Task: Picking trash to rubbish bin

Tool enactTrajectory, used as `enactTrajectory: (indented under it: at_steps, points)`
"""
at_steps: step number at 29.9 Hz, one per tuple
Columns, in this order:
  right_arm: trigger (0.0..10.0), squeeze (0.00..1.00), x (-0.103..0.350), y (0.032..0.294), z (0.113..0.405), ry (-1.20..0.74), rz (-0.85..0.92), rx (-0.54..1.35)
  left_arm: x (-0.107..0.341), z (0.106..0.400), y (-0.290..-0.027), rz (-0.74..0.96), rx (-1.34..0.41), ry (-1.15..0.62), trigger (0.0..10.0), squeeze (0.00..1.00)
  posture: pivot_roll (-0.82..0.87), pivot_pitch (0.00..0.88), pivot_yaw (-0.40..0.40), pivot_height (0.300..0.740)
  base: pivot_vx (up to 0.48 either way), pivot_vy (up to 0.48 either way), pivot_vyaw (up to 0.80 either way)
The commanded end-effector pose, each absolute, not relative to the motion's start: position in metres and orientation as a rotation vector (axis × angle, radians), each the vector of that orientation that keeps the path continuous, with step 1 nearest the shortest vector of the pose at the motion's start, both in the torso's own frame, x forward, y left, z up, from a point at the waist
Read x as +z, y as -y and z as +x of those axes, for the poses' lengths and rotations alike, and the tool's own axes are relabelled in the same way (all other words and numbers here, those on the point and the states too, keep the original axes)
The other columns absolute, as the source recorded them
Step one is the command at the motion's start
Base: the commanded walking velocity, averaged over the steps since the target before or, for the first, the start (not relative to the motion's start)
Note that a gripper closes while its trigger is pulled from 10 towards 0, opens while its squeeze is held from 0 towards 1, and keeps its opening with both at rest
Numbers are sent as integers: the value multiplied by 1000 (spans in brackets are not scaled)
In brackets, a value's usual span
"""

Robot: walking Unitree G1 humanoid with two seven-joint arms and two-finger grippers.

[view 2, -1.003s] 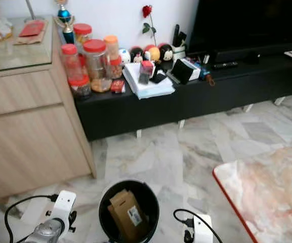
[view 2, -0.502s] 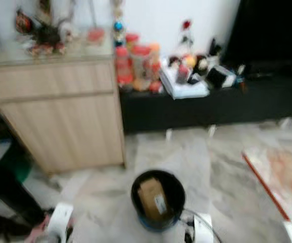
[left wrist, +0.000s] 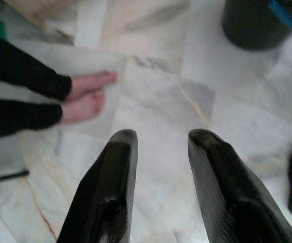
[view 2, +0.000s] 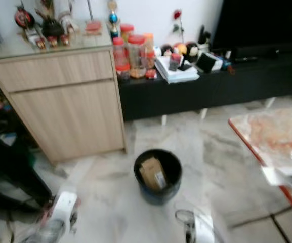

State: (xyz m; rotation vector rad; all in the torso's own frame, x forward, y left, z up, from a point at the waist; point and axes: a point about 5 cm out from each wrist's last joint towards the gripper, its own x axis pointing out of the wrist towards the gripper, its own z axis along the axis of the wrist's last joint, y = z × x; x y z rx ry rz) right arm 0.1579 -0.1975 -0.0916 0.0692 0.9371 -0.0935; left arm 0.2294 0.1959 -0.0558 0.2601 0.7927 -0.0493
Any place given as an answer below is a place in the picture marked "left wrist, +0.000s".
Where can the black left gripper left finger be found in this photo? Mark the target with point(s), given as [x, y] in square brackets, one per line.
[105, 197]

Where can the black rubbish bin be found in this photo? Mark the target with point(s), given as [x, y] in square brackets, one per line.
[249, 25]

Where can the person's bare foot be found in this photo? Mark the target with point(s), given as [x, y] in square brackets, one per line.
[82, 108]
[92, 82]

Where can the thin black rod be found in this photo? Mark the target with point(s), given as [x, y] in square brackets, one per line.
[6, 177]

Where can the blue bin liner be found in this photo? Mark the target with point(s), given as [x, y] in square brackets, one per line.
[285, 12]

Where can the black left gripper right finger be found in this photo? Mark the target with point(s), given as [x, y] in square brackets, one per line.
[226, 197]

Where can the person's leg black trousers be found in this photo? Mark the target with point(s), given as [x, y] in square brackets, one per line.
[21, 68]
[16, 117]

